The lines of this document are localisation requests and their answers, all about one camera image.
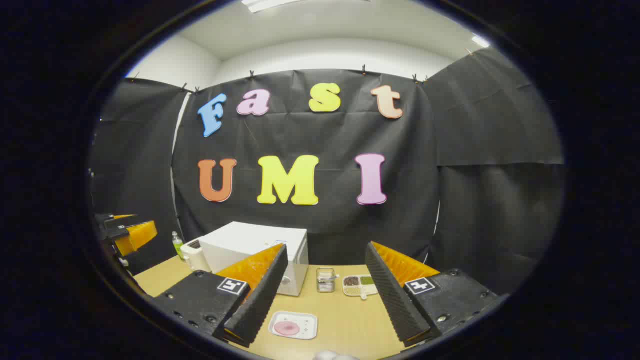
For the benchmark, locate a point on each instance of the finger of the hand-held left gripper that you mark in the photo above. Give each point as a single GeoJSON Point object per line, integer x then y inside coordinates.
{"type": "Point", "coordinates": [112, 218]}
{"type": "Point", "coordinates": [135, 237]}

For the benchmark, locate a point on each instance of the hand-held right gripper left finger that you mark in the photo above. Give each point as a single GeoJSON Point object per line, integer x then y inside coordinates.
{"type": "Point", "coordinates": [260, 300]}

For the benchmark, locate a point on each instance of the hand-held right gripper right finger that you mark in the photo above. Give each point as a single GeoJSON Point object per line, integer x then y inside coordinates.
{"type": "Point", "coordinates": [395, 300]}

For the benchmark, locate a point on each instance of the pink round food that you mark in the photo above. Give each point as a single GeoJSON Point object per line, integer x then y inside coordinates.
{"type": "Point", "coordinates": [287, 328]}

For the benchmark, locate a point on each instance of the white square food plate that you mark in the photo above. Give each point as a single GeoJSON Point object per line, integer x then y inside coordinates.
{"type": "Point", "coordinates": [302, 322]}

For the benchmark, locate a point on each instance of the white microwave oven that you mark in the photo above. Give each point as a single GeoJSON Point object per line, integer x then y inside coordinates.
{"type": "Point", "coordinates": [250, 240]}

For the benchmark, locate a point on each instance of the divided plate with grains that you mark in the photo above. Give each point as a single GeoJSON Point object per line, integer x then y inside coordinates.
{"type": "Point", "coordinates": [360, 286]}

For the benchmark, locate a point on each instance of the green label drink bottle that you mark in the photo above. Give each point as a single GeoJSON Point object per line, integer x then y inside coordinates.
{"type": "Point", "coordinates": [178, 247]}

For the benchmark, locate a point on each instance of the white toaster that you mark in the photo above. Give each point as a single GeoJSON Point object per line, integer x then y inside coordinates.
{"type": "Point", "coordinates": [195, 257]}

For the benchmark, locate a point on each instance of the glass toothpick jar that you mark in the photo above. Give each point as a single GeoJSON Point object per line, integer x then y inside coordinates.
{"type": "Point", "coordinates": [325, 281]}

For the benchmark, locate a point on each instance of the ceiling light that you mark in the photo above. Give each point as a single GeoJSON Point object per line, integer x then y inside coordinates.
{"type": "Point", "coordinates": [481, 41]}
{"type": "Point", "coordinates": [270, 4]}

